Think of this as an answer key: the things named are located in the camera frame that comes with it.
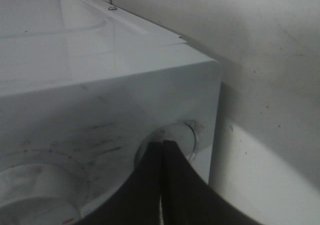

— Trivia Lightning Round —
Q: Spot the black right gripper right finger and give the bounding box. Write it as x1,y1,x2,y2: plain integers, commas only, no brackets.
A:
162,140,258,225

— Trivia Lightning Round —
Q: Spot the round white door button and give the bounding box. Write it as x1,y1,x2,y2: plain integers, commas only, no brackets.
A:
134,120,203,167

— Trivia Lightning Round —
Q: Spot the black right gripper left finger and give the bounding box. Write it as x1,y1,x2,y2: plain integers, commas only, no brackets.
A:
77,142,163,225

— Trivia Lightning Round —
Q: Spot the white microwave oven body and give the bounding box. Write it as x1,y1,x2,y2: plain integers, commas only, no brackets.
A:
0,0,222,219

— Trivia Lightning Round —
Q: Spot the white timer knob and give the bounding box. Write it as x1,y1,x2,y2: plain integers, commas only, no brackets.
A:
0,164,88,225

